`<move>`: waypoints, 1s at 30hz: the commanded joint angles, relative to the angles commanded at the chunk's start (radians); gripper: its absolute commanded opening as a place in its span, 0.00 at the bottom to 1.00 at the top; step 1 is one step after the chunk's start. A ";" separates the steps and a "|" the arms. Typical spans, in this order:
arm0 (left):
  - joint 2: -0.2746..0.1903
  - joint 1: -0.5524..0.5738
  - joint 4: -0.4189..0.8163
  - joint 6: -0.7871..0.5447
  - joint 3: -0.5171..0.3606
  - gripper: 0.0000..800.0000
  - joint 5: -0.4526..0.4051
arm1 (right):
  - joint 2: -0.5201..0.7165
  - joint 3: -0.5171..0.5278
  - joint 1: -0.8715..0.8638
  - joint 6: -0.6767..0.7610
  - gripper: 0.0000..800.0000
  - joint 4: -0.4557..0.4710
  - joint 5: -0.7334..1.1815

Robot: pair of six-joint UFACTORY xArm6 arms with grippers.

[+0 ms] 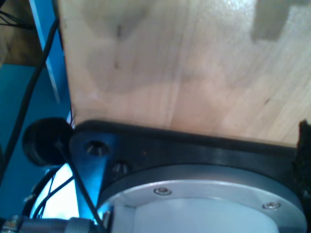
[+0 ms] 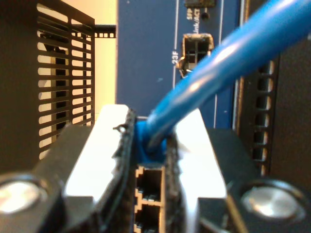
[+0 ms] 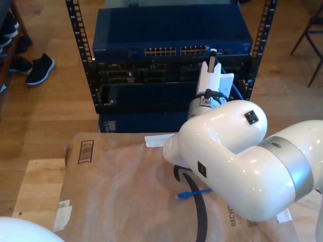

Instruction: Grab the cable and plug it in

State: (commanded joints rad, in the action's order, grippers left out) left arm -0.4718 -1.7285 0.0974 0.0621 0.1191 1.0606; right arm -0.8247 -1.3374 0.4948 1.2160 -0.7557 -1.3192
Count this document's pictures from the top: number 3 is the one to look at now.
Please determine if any blue network cable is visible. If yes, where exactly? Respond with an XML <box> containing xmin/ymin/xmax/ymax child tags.
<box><xmin>176</xmin><ymin>49</ymin><xmax>246</xmax><ymax>201</ymax></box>

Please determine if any black rack server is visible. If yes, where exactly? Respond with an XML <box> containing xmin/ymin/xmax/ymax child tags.
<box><xmin>95</xmin><ymin>59</ymin><xmax>253</xmax><ymax>84</ymax></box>

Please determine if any grey flat panel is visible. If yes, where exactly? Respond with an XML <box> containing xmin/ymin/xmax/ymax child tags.
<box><xmin>104</xmin><ymin>0</ymin><xmax>239</xmax><ymax>10</ymax></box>

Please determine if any dark metal chair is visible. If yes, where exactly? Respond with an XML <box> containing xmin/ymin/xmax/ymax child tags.
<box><xmin>289</xmin><ymin>2</ymin><xmax>323</xmax><ymax>88</ymax></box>

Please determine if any brown packing paper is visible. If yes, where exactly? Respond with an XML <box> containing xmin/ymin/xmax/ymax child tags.
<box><xmin>50</xmin><ymin>132</ymin><xmax>301</xmax><ymax>242</ymax></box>

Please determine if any dark sneaker white sole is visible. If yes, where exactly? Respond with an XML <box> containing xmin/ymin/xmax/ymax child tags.
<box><xmin>0</xmin><ymin>11</ymin><xmax>20</xmax><ymax>38</ymax></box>
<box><xmin>9</xmin><ymin>55</ymin><xmax>33</xmax><ymax>76</ymax></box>
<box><xmin>25</xmin><ymin>52</ymin><xmax>56</xmax><ymax>86</ymax></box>
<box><xmin>0</xmin><ymin>35</ymin><xmax>13</xmax><ymax>48</ymax></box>

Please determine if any black shoe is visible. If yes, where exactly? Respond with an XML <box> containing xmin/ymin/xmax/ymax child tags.
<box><xmin>15</xmin><ymin>35</ymin><xmax>33</xmax><ymax>54</ymax></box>

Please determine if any blue network switch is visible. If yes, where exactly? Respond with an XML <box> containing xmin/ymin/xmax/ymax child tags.
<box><xmin>92</xmin><ymin>5</ymin><xmax>254</xmax><ymax>61</ymax></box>

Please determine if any black server rack frame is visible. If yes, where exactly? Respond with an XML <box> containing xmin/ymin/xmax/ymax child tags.
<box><xmin>65</xmin><ymin>0</ymin><xmax>278</xmax><ymax>115</ymax></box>

